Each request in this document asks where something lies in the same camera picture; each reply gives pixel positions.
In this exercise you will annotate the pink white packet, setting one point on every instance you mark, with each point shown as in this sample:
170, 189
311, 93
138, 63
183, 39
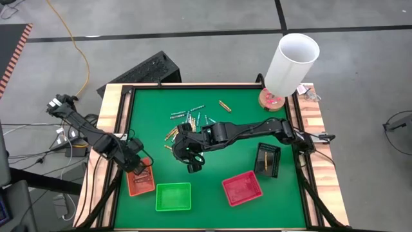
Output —
303, 88

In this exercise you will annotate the grey power strip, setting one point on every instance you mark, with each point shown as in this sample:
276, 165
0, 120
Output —
61, 140

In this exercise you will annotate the yellow crayon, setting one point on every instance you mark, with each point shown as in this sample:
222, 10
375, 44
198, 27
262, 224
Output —
193, 123
172, 135
168, 147
224, 106
170, 132
266, 161

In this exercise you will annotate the red plastic basket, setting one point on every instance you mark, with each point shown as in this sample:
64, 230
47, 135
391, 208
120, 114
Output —
242, 188

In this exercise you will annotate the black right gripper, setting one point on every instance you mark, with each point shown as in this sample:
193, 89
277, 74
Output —
188, 141

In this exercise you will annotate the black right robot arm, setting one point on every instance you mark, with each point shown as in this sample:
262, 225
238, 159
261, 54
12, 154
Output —
244, 130

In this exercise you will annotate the green plastic basket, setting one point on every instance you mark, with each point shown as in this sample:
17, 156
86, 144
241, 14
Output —
173, 197

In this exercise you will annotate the green table mat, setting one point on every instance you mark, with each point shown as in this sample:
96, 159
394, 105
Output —
209, 219

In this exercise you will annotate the orange plastic basket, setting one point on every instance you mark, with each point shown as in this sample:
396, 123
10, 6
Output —
141, 188

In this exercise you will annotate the black power brick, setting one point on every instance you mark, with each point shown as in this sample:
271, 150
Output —
77, 152

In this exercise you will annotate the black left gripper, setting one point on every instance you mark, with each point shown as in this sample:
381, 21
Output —
133, 154

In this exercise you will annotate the black plastic basket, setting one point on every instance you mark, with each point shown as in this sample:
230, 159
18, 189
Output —
273, 161

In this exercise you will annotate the white crayon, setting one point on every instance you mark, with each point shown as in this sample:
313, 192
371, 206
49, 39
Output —
174, 138
190, 120
177, 116

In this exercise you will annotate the white lampshade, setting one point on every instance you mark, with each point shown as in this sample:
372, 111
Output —
289, 71

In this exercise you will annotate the black frame clamp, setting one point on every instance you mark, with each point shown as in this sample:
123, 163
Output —
260, 79
159, 83

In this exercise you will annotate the black floor beam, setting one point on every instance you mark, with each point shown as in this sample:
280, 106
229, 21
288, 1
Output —
45, 182

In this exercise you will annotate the black orange striped mat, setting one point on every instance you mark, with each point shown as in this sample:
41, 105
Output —
9, 42

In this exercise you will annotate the brown crayon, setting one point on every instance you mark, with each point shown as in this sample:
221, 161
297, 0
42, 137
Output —
145, 177
146, 172
143, 181

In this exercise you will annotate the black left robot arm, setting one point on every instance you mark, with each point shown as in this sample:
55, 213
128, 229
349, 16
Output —
80, 124

